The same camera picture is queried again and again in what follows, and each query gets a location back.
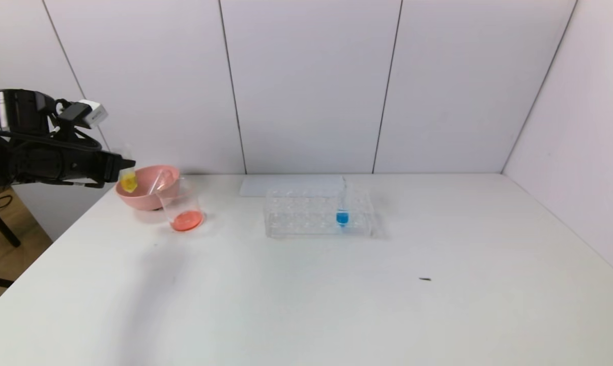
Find test tube with yellow pigment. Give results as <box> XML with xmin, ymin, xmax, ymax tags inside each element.
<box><xmin>119</xmin><ymin>144</ymin><xmax>139</xmax><ymax>194</ymax></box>

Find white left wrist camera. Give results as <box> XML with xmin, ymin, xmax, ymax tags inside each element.
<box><xmin>58</xmin><ymin>99</ymin><xmax>109</xmax><ymax>129</ymax></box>

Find clear acrylic test tube rack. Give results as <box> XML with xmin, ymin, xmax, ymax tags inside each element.
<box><xmin>264</xmin><ymin>184</ymin><xmax>374</xmax><ymax>239</ymax></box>

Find white paper sheet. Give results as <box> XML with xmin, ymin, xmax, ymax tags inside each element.
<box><xmin>240</xmin><ymin>175</ymin><xmax>347</xmax><ymax>198</ymax></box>

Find test tube with red pigment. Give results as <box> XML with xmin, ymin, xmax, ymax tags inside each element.
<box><xmin>150</xmin><ymin>170</ymin><xmax>174</xmax><ymax>196</ymax></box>

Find pink plastic bowl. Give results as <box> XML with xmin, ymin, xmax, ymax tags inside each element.
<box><xmin>115</xmin><ymin>164</ymin><xmax>181</xmax><ymax>212</ymax></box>

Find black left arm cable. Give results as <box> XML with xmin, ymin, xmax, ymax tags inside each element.
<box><xmin>0</xmin><ymin>127</ymin><xmax>103</xmax><ymax>153</ymax></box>

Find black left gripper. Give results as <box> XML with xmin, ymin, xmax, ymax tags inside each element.
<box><xmin>60</xmin><ymin>148</ymin><xmax>136</xmax><ymax>186</ymax></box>

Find clear glass beaker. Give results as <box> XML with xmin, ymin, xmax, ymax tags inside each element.
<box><xmin>156</xmin><ymin>177</ymin><xmax>206</xmax><ymax>233</ymax></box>

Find test tube with blue pigment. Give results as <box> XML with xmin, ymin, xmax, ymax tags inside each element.
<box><xmin>335</xmin><ymin>177</ymin><xmax>351</xmax><ymax>228</ymax></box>

